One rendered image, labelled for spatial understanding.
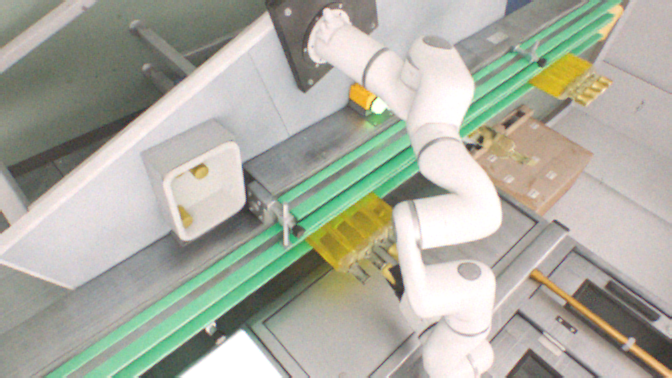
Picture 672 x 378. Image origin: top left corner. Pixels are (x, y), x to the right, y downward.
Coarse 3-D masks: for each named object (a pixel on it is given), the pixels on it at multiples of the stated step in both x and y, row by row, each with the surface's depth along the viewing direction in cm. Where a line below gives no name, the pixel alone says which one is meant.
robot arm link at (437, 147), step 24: (432, 144) 78; (456, 144) 78; (432, 168) 77; (456, 168) 74; (480, 168) 75; (456, 192) 77; (480, 192) 73; (432, 216) 75; (456, 216) 74; (480, 216) 74; (432, 240) 75; (456, 240) 76
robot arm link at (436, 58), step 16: (416, 48) 86; (432, 48) 85; (448, 48) 86; (416, 64) 86; (432, 64) 81; (448, 64) 81; (464, 64) 84; (432, 80) 79; (448, 80) 78; (464, 80) 79; (416, 96) 83; (432, 96) 79; (448, 96) 78; (464, 96) 78; (416, 112) 83; (432, 112) 80; (448, 112) 80; (464, 112) 82; (416, 128) 83; (432, 128) 81; (448, 128) 81; (416, 144) 82
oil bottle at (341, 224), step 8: (336, 216) 123; (344, 216) 123; (328, 224) 122; (336, 224) 121; (344, 224) 122; (352, 224) 122; (336, 232) 121; (344, 232) 120; (352, 232) 120; (360, 232) 120; (352, 240) 118; (360, 240) 119; (368, 240) 119; (360, 248) 117; (368, 248) 118; (360, 256) 119
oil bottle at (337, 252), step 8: (320, 232) 120; (328, 232) 120; (312, 240) 121; (320, 240) 118; (328, 240) 119; (336, 240) 119; (344, 240) 119; (320, 248) 120; (328, 248) 117; (336, 248) 117; (344, 248) 117; (352, 248) 117; (328, 256) 118; (336, 256) 116; (344, 256) 116; (352, 256) 116; (336, 264) 117; (344, 264) 115; (352, 264) 116; (344, 272) 117
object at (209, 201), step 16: (224, 144) 95; (192, 160) 91; (208, 160) 104; (224, 160) 104; (240, 160) 101; (192, 176) 104; (208, 176) 108; (224, 176) 109; (240, 176) 104; (176, 192) 103; (192, 192) 107; (208, 192) 111; (224, 192) 113; (240, 192) 108; (176, 208) 96; (192, 208) 110; (208, 208) 110; (224, 208) 111; (240, 208) 112; (176, 224) 99; (192, 224) 107; (208, 224) 108
